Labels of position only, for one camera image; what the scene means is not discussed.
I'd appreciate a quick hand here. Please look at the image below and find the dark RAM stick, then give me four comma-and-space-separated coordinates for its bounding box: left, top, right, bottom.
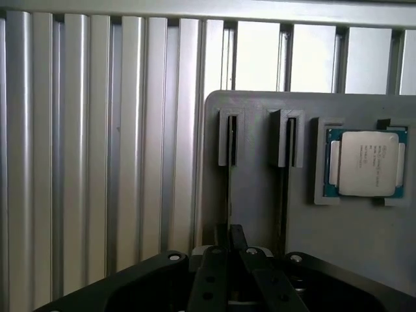
276, 118, 298, 253

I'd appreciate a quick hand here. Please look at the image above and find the grey printed parts rack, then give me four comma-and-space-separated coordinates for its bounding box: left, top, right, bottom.
201, 90, 416, 302

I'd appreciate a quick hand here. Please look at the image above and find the silver CPU with green board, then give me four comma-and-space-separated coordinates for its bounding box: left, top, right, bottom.
321, 127, 409, 200

